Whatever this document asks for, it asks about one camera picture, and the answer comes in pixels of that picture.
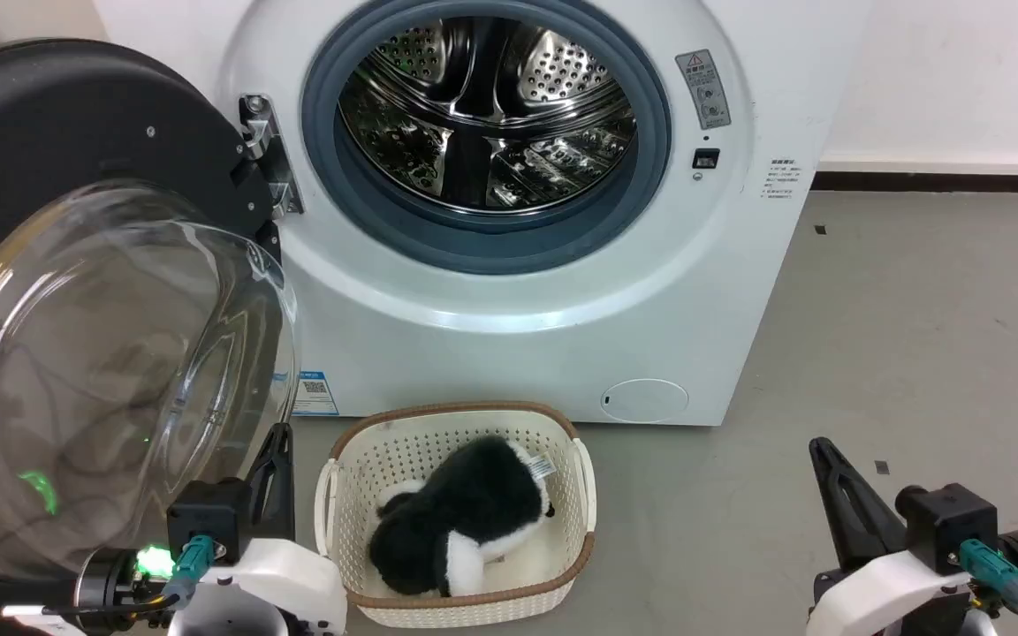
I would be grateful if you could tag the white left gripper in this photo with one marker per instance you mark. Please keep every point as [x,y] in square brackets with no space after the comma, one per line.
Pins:
[284,583]

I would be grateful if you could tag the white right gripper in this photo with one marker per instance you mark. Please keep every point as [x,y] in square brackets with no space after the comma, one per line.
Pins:
[880,592]

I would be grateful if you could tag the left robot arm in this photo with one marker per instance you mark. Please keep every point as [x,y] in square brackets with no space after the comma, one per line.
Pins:
[111,579]

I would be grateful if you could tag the white front-load washing machine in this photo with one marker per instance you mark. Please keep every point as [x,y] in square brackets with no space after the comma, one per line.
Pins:
[509,353]

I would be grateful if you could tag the metal door hinge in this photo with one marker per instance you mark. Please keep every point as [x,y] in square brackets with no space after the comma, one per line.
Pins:
[263,141]

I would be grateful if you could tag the black door latch slot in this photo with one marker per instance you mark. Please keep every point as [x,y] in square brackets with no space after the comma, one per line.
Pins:
[706,158]

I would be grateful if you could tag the washer door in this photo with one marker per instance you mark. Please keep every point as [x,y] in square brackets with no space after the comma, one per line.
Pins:
[67,150]

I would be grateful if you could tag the white brown-rimmed laundry basket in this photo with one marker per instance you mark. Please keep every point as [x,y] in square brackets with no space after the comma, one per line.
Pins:
[345,521]

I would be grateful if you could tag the blue QR code sticker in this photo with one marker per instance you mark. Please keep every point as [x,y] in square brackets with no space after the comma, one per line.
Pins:
[315,392]

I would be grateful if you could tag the black and white plush toy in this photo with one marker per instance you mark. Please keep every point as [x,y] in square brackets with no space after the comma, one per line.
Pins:
[465,512]

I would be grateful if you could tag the round white filter cover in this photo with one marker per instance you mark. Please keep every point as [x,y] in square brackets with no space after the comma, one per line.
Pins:
[644,400]

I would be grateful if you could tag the small printed text sticker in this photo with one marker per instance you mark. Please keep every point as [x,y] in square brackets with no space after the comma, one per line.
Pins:
[781,179]

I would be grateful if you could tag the dark skirting board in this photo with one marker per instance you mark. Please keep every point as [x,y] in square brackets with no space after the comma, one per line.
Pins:
[942,182]

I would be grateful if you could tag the perforated steel drum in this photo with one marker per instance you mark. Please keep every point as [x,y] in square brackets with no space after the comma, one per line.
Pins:
[482,115]

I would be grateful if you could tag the grey warning label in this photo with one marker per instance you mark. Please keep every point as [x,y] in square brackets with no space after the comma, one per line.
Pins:
[703,88]

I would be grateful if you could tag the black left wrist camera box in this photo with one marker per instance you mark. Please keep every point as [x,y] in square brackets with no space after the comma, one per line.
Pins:
[208,521]

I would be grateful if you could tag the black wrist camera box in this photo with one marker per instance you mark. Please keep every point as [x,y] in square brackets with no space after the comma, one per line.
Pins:
[951,521]
[208,521]

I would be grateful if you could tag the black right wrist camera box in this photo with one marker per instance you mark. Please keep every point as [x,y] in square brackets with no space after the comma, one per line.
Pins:
[951,521]

